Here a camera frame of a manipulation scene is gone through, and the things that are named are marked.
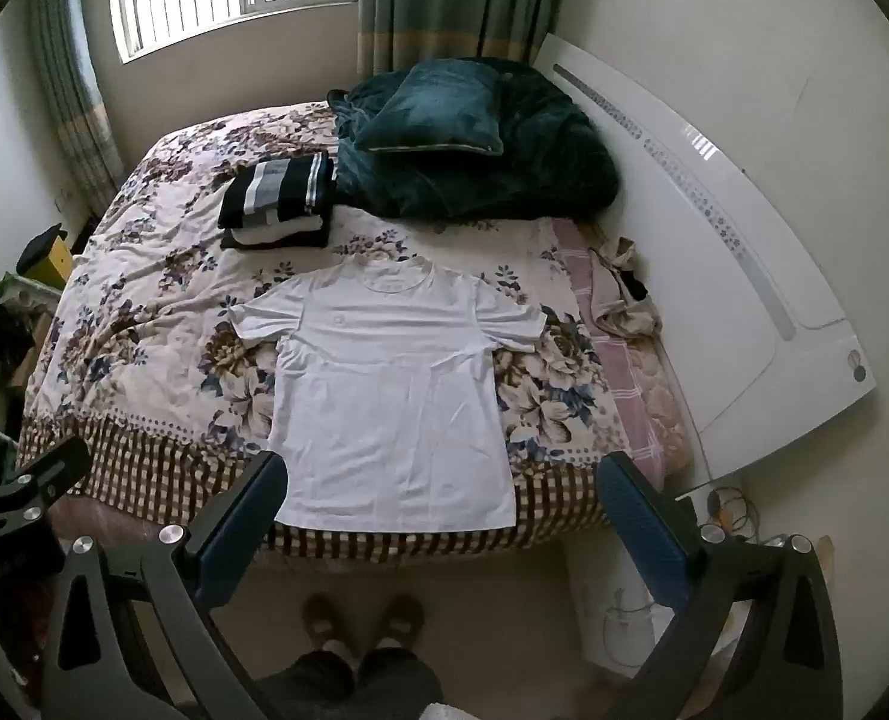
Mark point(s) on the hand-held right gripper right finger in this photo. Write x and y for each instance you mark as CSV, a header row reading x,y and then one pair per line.
x,y
639,521

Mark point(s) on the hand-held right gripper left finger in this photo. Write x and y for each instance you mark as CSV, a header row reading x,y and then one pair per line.
x,y
243,521

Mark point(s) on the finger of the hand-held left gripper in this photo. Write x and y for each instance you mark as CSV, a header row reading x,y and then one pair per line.
x,y
36,476

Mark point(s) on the white T-shirt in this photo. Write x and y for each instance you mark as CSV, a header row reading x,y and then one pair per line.
x,y
392,397

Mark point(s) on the crumpled beige clothes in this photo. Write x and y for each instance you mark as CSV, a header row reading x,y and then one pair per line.
x,y
624,307

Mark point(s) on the stack of folded dark clothes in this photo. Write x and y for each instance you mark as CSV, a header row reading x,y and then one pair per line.
x,y
272,191

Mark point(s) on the white floor appliance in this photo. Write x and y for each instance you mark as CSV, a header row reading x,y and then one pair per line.
x,y
628,626

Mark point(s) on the brown slipper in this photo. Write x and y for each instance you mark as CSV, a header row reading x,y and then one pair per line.
x,y
324,619
399,619

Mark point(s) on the pink checked sheet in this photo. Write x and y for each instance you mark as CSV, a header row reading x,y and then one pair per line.
x,y
628,382

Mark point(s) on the dark green cloth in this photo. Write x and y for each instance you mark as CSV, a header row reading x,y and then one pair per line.
x,y
2,330

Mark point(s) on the floral bedspread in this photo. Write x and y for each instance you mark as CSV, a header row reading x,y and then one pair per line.
x,y
159,300

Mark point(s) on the black cloth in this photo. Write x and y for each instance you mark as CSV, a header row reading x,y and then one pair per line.
x,y
38,244

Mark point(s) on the white bed headboard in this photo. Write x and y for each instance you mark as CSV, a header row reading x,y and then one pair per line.
x,y
722,277

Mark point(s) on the white folded garment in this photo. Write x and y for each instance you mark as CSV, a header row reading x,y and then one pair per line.
x,y
279,231

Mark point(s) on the teal plush blanket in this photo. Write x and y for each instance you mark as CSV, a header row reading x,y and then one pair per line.
x,y
557,157

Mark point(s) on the teal plush pillow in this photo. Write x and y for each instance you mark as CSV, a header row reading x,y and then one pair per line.
x,y
433,109

